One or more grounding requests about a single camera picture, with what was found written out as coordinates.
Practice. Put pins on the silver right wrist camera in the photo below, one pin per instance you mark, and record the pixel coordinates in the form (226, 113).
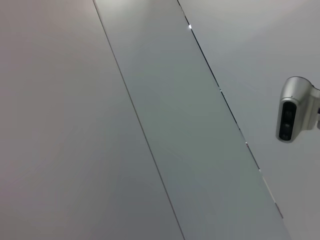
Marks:
(295, 100)

